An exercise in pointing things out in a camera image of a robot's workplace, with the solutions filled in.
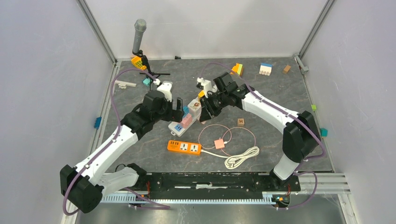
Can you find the white cube socket adapter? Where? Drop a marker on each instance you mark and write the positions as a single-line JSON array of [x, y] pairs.
[[194, 108]]

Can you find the yellow cube socket adapter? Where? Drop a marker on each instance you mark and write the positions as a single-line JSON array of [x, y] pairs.
[[201, 94]]

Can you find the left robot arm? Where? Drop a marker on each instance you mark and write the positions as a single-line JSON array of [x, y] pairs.
[[83, 184]]

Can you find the wooden letter cube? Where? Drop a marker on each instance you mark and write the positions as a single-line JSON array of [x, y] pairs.
[[240, 122]]

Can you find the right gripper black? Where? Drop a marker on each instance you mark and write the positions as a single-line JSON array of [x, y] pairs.
[[206, 114]]

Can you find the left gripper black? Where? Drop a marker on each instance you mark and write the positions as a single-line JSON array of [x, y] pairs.
[[173, 115]]

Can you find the white multicolour power strip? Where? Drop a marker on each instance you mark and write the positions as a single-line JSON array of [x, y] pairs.
[[176, 129]]

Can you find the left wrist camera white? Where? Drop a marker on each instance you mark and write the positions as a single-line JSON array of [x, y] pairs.
[[164, 87]]

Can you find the white blue toy block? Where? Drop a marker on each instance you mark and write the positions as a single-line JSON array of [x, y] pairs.
[[265, 69]]

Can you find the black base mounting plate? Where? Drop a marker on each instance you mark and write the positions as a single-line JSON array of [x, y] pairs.
[[215, 185]]

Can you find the blue clip left rail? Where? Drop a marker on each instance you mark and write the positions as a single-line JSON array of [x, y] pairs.
[[97, 122]]

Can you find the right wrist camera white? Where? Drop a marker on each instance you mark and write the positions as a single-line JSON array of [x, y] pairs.
[[206, 86]]

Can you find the orange power strip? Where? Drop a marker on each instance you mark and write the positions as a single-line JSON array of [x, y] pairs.
[[184, 147]]

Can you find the small pink charger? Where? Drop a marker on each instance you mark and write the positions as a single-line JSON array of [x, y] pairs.
[[219, 143]]

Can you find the grey microphone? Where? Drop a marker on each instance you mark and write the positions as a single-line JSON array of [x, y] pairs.
[[140, 27]]

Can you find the brown wooden block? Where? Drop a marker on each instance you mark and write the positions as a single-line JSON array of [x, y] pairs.
[[286, 69]]

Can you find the large pink cube adapter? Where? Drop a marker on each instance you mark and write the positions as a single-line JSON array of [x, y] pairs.
[[186, 121]]

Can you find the blue socket adapter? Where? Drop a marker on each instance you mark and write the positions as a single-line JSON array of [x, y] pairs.
[[185, 110]]

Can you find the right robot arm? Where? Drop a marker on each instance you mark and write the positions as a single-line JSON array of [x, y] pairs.
[[299, 130]]

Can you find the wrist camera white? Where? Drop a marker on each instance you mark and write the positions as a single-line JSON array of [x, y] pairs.
[[164, 87], [206, 86]]

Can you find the orange green toy blocks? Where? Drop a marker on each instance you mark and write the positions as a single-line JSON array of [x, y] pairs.
[[237, 69]]

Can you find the teal clip right rail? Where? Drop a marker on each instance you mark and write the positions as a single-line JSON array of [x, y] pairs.
[[323, 132]]

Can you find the white flat plastic piece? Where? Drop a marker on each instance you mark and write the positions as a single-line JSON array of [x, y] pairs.
[[124, 85]]

